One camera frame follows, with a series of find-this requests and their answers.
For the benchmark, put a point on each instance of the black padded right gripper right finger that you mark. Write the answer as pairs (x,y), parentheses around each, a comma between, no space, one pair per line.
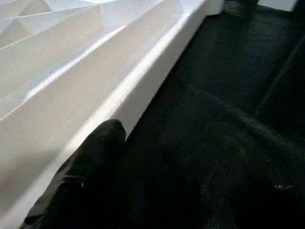
(262,190)

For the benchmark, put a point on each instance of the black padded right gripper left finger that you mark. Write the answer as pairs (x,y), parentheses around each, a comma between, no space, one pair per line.
(90,171)

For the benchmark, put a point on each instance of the white plastic table top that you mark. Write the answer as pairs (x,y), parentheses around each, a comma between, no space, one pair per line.
(71,71)

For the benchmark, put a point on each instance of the black mat cover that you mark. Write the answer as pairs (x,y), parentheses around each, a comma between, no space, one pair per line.
(214,95)

